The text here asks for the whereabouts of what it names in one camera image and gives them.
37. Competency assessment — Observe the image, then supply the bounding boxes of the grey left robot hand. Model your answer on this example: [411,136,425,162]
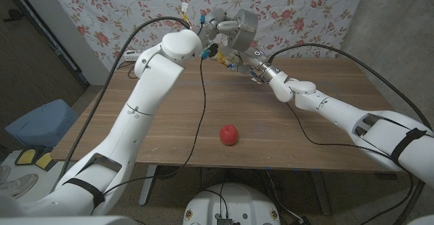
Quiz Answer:
[199,8,243,48]

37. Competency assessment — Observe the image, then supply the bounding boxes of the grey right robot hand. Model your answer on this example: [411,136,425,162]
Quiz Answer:
[229,47,282,83]

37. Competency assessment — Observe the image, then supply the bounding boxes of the grey duct tape roll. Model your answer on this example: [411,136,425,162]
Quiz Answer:
[226,8,259,54]

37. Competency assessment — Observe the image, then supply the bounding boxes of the yellow snack packet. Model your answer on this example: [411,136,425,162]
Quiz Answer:
[213,50,243,70]

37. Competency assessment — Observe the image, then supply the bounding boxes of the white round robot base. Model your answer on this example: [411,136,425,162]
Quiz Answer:
[182,182,281,225]

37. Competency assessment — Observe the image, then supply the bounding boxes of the floral backdrop cloth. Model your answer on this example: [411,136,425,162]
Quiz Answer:
[43,0,369,73]

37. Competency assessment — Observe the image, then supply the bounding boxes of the red apple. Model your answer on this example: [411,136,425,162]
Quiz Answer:
[219,123,239,147]

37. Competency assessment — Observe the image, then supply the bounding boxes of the white power strip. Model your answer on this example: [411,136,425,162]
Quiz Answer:
[123,49,143,62]

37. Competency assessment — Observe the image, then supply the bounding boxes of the grey metal table leg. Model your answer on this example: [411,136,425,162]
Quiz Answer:
[138,165,159,207]
[310,170,332,216]

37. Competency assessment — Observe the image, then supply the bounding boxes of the blue plastic container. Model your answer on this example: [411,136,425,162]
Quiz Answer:
[4,98,80,148]

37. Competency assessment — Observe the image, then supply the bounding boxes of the yellow black foot pedal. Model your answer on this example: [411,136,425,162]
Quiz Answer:
[14,146,44,167]
[35,148,58,172]

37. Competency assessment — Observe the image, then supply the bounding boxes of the white floor mat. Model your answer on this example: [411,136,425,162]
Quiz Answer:
[0,149,68,205]

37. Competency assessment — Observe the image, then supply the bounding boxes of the grey sneaker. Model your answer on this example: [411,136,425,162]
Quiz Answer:
[0,173,39,199]
[0,165,12,184]

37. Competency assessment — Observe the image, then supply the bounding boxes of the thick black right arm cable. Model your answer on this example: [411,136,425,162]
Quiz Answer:
[269,43,434,225]

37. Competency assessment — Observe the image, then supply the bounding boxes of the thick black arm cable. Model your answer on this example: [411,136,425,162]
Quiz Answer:
[269,43,434,225]
[50,16,193,194]

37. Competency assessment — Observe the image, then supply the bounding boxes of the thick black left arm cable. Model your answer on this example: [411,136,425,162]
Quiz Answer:
[50,16,193,194]

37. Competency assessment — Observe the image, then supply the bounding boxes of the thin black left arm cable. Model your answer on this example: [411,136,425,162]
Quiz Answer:
[101,57,208,196]

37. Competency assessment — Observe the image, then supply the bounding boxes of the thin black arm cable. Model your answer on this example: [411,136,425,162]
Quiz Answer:
[101,57,208,196]
[285,102,414,225]

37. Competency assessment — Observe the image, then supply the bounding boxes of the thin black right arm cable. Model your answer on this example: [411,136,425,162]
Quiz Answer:
[285,102,414,225]

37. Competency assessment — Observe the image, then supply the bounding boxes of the black power strip cable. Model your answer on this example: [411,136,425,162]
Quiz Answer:
[117,60,140,80]

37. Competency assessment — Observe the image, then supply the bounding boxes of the black base cable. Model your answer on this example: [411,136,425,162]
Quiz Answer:
[202,183,229,219]

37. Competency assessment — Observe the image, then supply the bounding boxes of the white floor cable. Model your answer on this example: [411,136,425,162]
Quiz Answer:
[265,169,306,225]

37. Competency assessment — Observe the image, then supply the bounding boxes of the black door handle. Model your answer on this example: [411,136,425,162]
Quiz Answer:
[3,8,24,22]

